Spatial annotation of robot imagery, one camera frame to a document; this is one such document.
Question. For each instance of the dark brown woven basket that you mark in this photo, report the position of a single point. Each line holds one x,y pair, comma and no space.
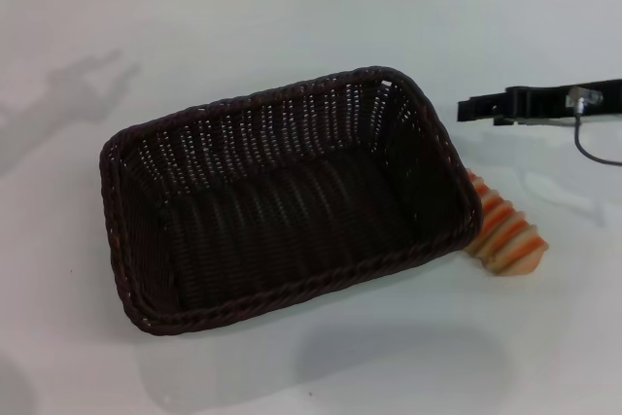
291,211

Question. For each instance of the orange striped bread loaf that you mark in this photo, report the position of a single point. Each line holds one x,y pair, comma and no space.
510,240

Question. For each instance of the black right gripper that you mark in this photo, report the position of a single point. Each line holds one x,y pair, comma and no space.
549,101

